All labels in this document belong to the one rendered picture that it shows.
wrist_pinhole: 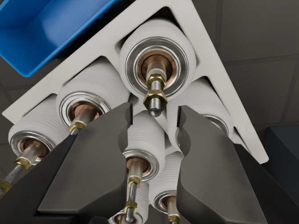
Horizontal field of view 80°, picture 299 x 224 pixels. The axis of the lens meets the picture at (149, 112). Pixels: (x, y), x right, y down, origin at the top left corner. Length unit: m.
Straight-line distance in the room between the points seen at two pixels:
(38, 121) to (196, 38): 0.27
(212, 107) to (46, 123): 0.25
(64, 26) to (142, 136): 0.33
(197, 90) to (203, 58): 0.05
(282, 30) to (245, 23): 0.09
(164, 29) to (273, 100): 0.45
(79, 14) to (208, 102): 0.36
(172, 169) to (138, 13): 0.28
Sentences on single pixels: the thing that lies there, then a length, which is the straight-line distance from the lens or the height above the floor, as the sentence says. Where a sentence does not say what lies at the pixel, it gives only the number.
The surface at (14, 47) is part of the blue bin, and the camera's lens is 0.49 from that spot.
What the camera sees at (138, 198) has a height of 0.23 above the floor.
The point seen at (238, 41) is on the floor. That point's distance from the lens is 0.50.
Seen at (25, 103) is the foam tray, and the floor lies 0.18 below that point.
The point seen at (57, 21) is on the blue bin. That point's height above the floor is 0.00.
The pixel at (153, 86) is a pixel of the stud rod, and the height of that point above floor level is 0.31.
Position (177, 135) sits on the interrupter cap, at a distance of 0.26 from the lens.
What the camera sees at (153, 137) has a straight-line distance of 0.30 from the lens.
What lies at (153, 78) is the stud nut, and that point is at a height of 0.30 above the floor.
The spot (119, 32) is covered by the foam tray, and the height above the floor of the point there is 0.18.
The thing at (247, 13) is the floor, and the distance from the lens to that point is 0.50.
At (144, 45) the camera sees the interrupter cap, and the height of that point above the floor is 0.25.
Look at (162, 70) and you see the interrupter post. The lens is 0.19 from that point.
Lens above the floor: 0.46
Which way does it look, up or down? 59 degrees down
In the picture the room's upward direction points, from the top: 174 degrees counter-clockwise
